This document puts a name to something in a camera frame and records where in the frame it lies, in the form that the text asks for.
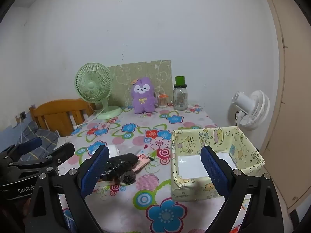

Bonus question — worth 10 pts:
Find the toothpick jar with orange lid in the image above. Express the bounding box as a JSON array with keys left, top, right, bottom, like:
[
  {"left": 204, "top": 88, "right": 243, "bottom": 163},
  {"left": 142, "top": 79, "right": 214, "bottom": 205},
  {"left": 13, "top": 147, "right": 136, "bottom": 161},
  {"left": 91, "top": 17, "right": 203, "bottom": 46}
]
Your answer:
[{"left": 157, "top": 93, "right": 169, "bottom": 108}]

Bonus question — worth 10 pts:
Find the white standing fan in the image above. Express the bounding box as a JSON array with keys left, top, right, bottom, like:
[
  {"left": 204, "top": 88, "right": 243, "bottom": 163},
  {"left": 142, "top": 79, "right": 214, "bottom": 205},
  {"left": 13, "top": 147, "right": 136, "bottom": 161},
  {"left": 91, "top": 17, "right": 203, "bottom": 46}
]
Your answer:
[{"left": 228, "top": 90, "right": 270, "bottom": 131}]

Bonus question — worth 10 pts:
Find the floral tablecloth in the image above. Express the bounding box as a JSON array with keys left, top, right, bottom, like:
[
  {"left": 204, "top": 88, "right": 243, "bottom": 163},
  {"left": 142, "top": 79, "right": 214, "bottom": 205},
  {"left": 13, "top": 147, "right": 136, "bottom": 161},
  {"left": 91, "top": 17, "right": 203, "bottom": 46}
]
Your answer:
[{"left": 52, "top": 102, "right": 252, "bottom": 233}]

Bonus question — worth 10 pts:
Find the wooden chair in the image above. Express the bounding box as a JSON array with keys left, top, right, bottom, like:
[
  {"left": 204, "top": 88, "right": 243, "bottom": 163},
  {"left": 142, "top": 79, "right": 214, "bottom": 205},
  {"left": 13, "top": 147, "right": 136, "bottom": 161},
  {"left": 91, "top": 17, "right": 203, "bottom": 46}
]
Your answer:
[{"left": 29, "top": 99, "right": 96, "bottom": 137}]

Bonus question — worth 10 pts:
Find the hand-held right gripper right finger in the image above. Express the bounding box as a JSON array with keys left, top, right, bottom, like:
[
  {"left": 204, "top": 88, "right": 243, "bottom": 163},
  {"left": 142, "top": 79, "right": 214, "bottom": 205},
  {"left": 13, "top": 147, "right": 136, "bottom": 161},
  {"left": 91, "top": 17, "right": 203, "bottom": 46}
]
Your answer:
[{"left": 200, "top": 146, "right": 287, "bottom": 233}]

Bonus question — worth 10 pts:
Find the beige door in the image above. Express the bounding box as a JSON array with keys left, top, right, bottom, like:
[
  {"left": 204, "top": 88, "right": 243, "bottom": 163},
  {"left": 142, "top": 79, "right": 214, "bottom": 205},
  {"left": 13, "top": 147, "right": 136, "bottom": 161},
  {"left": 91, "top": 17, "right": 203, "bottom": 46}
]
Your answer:
[{"left": 258, "top": 0, "right": 311, "bottom": 211}]

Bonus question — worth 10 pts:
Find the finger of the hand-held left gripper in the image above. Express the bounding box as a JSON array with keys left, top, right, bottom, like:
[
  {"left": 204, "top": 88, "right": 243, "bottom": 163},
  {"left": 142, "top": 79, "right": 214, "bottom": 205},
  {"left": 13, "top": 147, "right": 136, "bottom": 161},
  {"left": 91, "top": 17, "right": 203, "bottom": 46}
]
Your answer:
[
  {"left": 0, "top": 137, "right": 42, "bottom": 167},
  {"left": 7, "top": 142, "right": 75, "bottom": 176}
]

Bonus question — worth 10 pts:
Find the grey plaid bedding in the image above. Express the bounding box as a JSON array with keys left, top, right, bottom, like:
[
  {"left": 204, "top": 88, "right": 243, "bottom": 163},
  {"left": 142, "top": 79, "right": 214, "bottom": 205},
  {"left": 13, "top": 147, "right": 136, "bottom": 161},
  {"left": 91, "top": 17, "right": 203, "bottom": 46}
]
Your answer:
[{"left": 15, "top": 121, "right": 60, "bottom": 162}]

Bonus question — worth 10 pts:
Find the green desk fan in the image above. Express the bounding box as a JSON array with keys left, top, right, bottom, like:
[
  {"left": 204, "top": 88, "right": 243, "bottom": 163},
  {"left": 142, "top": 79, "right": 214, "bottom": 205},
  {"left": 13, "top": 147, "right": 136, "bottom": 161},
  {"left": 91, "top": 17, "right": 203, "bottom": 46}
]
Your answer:
[{"left": 75, "top": 63, "right": 122, "bottom": 120}]

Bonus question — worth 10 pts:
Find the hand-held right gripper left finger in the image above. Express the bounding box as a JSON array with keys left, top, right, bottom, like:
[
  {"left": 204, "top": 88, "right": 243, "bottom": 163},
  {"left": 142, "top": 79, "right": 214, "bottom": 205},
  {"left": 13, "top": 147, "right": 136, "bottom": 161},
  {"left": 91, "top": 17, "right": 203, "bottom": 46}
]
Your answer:
[{"left": 25, "top": 146, "right": 110, "bottom": 233}]

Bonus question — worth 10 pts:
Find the yellow cartoon print box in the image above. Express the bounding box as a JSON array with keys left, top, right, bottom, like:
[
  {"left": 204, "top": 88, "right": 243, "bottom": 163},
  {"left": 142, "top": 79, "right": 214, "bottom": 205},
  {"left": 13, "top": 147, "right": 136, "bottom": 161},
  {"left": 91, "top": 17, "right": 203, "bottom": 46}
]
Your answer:
[{"left": 171, "top": 126, "right": 265, "bottom": 202}]

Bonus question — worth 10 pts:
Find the pink cartoon packet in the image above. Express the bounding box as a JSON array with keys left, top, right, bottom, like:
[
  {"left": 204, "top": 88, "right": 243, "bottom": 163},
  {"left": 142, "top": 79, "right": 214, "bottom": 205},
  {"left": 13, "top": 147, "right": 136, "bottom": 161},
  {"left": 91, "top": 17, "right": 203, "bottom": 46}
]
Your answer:
[{"left": 132, "top": 154, "right": 152, "bottom": 174}]

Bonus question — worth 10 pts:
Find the glass mug jar green lid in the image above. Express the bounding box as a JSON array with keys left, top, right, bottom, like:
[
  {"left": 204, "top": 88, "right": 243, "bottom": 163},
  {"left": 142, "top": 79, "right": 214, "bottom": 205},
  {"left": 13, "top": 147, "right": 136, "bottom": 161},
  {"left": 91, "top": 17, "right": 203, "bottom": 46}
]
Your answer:
[{"left": 173, "top": 76, "right": 189, "bottom": 110}]

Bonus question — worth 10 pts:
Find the white fan cable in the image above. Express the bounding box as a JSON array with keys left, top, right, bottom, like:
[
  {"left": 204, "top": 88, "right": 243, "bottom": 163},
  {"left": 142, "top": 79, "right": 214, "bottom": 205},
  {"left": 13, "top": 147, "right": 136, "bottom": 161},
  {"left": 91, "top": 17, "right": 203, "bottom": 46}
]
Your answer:
[{"left": 73, "top": 109, "right": 105, "bottom": 129}]

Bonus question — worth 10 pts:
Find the white cotton tissue pack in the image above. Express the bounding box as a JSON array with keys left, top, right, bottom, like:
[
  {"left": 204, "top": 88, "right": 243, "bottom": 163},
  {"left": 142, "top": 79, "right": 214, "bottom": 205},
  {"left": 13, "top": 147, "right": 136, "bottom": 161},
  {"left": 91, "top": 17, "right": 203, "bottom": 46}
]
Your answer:
[{"left": 106, "top": 145, "right": 120, "bottom": 159}]

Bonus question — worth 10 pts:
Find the purple plush toy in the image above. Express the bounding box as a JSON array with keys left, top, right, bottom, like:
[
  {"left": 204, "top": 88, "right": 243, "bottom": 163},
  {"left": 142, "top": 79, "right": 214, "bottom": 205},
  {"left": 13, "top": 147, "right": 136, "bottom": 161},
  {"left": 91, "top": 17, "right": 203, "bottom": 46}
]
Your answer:
[{"left": 131, "top": 76, "right": 157, "bottom": 114}]

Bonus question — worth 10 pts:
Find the green patterned board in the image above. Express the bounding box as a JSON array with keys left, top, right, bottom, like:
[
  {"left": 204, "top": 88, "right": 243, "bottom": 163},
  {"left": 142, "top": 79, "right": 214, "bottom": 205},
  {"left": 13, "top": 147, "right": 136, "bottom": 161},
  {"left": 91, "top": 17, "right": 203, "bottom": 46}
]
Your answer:
[{"left": 107, "top": 60, "right": 172, "bottom": 107}]

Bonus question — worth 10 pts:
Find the black shiny cloth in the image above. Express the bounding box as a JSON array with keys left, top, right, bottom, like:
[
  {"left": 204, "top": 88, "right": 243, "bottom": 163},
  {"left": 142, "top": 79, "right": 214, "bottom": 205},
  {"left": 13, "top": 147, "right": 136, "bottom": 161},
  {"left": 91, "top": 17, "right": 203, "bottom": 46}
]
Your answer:
[{"left": 101, "top": 153, "right": 139, "bottom": 182}]

